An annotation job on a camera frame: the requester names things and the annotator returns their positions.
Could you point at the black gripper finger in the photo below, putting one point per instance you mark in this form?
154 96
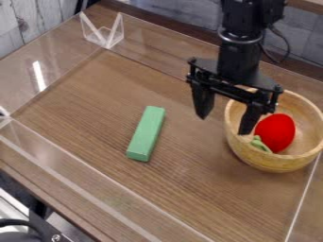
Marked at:
202 97
249 118

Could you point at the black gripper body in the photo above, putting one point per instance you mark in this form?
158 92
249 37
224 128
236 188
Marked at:
245 88

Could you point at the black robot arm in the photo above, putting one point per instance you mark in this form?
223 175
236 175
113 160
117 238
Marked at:
245 19

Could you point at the light wooden bowl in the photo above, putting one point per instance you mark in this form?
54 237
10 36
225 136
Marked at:
307 143

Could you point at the red plush strawberry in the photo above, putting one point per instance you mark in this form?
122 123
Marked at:
273 133

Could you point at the green rectangular block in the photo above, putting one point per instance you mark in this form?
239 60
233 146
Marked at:
145 134

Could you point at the black clamp under table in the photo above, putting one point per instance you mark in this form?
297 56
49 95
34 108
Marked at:
26 228

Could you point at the clear acrylic corner bracket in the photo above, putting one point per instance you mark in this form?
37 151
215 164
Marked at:
104 37

